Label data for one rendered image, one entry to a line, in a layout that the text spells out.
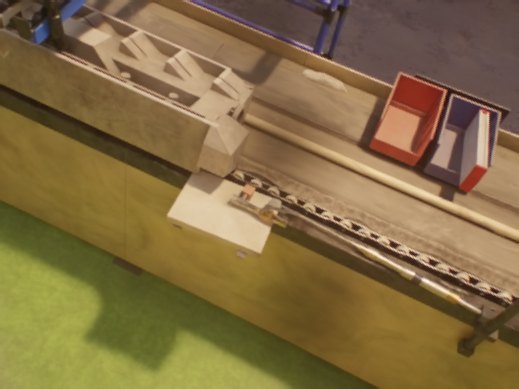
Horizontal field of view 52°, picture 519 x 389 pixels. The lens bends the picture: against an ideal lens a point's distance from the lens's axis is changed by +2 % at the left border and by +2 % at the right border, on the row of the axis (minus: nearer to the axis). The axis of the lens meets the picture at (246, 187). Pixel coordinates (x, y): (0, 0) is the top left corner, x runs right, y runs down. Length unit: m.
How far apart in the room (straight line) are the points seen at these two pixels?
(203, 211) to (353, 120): 0.80
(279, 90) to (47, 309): 1.28
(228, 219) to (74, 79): 0.64
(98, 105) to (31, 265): 0.95
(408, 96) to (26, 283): 1.73
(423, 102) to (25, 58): 1.46
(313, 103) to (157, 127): 0.73
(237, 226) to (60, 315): 0.99
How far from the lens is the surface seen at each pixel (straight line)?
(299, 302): 1.96
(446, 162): 2.13
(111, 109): 1.71
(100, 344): 2.24
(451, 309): 1.75
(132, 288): 2.35
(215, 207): 1.60
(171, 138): 1.64
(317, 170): 1.87
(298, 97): 2.13
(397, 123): 2.19
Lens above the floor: 2.06
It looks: 49 degrees down
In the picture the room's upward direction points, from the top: 16 degrees clockwise
